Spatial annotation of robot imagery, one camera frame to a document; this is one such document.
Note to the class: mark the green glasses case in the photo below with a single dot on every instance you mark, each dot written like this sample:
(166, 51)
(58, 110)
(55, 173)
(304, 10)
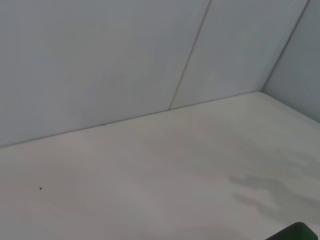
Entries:
(297, 232)

